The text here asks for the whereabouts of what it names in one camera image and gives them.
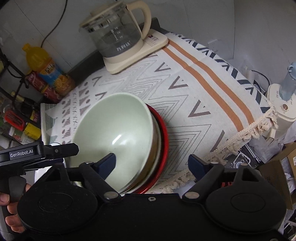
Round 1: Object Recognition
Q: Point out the pale green bowl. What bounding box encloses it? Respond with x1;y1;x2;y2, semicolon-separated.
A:
66;93;158;193

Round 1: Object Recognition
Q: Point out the glass kettle with beige lid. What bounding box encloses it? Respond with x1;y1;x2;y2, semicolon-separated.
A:
80;1;152;63

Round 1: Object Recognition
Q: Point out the patterned cloth table mat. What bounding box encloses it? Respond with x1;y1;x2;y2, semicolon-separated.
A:
41;33;277;193

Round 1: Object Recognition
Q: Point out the red bowl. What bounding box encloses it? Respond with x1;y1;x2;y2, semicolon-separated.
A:
126;104;169;194

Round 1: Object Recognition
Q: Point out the beige kettle heating base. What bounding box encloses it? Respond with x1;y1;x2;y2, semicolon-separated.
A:
103;29;169;74

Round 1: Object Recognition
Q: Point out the black metal rack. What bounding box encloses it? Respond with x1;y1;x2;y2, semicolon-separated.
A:
0;50;29;107

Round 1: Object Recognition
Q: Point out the person's left hand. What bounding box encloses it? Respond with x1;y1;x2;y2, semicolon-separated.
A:
1;193;25;233

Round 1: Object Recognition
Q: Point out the orange juice bottle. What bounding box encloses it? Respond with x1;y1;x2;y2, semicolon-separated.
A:
22;43;75;96

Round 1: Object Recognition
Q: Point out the large dark oil bottle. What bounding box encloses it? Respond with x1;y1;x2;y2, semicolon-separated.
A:
3;91;42;141

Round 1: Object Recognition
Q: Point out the red drink can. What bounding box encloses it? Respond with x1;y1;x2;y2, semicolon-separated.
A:
41;85;63;103
26;71;48;92

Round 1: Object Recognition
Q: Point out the black power cable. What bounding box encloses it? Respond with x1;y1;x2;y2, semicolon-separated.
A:
40;0;69;48

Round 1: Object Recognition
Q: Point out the cardboard box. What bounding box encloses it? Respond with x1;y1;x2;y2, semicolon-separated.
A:
258;142;295;210

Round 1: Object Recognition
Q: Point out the white blender appliance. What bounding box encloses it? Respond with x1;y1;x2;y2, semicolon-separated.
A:
266;62;295;144

